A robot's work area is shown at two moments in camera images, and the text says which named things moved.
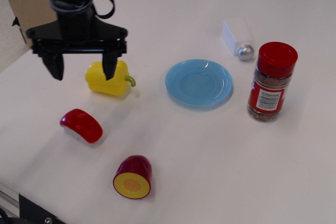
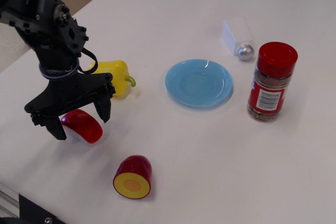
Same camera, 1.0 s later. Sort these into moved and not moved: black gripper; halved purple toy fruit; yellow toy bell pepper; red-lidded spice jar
Moved: black gripper
Not moved: yellow toy bell pepper; halved purple toy fruit; red-lidded spice jar
